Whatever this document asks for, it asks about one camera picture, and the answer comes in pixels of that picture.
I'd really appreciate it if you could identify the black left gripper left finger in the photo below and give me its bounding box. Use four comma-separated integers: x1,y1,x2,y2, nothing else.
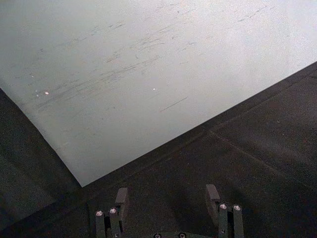
95,187,129,238

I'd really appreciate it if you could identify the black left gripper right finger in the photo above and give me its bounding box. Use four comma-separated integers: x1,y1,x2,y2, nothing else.
205,184,245,238

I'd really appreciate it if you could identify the black table cloth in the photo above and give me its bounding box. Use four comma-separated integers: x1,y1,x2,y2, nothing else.
0,60,317,238

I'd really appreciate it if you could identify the plain pale wall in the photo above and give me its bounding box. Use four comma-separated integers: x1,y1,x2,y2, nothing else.
0,0,317,188

